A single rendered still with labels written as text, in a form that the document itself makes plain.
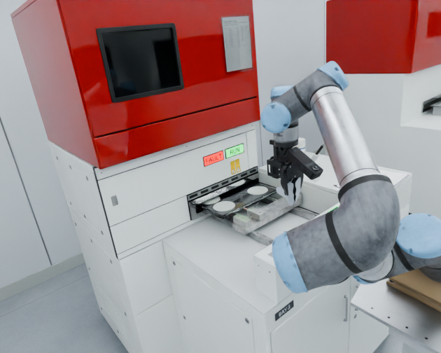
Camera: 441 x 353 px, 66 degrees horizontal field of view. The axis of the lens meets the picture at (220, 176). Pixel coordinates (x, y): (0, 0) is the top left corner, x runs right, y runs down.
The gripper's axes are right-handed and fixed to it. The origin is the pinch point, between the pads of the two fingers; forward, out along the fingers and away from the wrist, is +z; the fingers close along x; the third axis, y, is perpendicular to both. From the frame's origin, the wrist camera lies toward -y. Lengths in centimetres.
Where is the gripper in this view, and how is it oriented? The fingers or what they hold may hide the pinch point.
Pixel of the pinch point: (293, 202)
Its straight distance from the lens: 108.9
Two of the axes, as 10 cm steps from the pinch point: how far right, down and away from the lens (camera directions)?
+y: -6.3, -2.2, 7.5
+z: 1.1, 9.2, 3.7
